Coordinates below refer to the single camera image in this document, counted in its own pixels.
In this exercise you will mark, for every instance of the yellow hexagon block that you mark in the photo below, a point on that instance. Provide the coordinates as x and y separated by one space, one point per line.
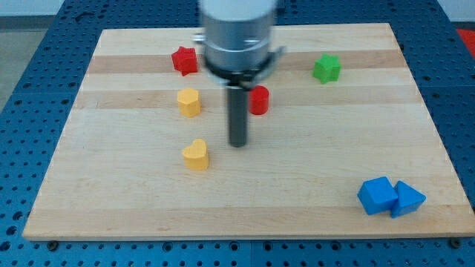
189 102

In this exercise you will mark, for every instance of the red cylinder block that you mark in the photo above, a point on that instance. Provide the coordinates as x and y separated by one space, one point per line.
258 100

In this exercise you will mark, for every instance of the red star block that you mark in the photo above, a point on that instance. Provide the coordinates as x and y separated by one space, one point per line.
185 60

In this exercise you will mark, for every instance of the yellow heart block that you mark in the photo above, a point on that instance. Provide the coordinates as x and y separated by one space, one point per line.
196 155

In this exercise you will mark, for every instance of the wooden board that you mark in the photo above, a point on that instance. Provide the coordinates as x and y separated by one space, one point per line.
118 173

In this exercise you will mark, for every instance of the blue triangle block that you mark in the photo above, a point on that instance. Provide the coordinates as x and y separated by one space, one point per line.
409 200

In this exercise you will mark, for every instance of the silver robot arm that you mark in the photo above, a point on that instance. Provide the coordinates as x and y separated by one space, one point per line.
236 42

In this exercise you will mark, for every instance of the blue cube block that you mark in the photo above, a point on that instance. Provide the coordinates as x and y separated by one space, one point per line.
377 195

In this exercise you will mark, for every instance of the green star block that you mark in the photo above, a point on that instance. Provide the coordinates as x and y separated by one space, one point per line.
327 68

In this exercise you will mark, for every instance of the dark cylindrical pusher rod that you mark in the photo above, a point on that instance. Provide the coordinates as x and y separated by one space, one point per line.
237 110

